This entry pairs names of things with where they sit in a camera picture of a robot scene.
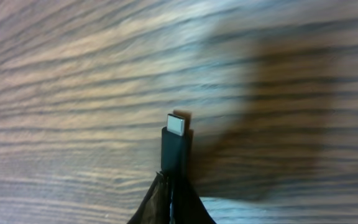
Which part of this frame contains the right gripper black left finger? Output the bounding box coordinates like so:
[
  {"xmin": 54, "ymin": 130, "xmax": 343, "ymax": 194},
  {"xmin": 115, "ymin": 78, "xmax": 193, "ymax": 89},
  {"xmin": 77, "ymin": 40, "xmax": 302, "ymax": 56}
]
[{"xmin": 127, "ymin": 172, "xmax": 171, "ymax": 224}]

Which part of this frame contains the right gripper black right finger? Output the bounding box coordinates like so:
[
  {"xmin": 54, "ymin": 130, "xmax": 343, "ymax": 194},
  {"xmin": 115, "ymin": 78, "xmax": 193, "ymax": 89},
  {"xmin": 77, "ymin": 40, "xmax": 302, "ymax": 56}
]
[{"xmin": 170, "ymin": 177, "xmax": 216, "ymax": 224}]

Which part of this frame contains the black USB charging cable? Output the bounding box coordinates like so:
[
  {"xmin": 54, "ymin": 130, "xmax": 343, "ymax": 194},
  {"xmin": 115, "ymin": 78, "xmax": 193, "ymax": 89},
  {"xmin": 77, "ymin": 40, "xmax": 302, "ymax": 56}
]
[{"xmin": 160, "ymin": 113, "xmax": 189, "ymax": 175}]

